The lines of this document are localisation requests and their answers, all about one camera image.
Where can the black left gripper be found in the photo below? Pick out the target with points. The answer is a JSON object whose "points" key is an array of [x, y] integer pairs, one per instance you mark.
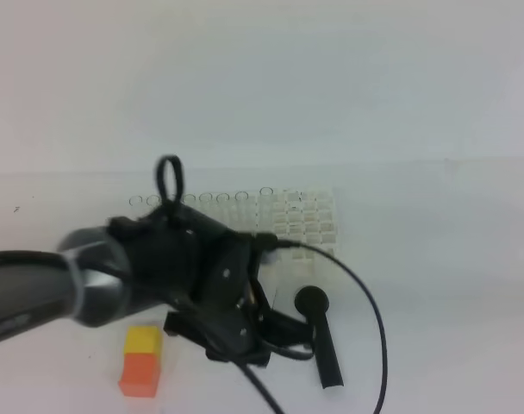
{"points": [[210, 273]]}

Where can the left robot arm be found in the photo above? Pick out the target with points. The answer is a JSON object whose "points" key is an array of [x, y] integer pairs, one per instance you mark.
{"points": [[88, 279]]}

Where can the clear test tube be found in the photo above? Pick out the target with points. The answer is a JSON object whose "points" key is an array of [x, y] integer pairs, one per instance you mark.
{"points": [[153, 201], [242, 210], [136, 201], [266, 214], [190, 199], [206, 203], [223, 206]]}

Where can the white plastic test tube rack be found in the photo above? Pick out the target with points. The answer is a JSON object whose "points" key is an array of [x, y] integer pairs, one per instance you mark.
{"points": [[307, 216]]}

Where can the yellow cube block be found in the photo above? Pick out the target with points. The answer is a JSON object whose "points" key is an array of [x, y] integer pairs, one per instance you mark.
{"points": [[143, 339]]}

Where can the black plastic scoop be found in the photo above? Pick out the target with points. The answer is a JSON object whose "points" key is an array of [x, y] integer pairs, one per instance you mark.
{"points": [[312, 302]]}

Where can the orange cube block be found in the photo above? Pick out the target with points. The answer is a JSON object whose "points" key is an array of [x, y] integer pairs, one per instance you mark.
{"points": [[140, 375]]}

